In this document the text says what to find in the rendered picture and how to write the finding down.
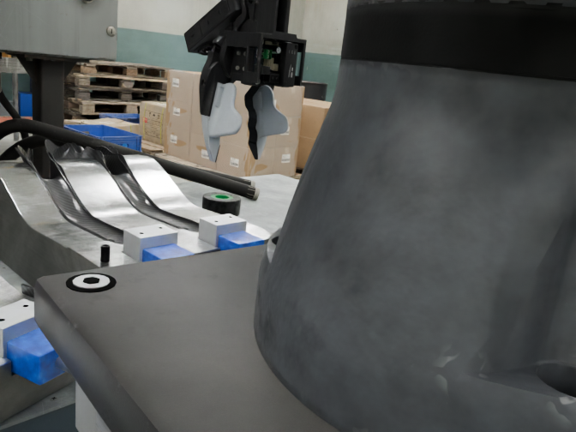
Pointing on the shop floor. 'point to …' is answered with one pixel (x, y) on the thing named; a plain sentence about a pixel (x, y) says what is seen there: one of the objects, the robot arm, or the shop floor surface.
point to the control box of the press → (55, 51)
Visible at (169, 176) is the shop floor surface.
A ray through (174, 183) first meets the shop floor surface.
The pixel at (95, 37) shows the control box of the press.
